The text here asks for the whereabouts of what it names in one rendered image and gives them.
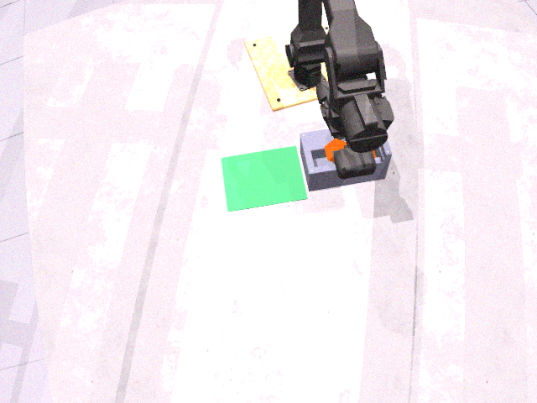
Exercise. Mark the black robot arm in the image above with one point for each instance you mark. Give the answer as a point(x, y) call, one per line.
point(349, 51)

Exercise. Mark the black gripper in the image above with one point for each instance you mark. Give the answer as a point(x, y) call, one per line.
point(347, 162)

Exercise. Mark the orange l-shaped part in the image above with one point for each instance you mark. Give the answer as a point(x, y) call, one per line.
point(336, 144)

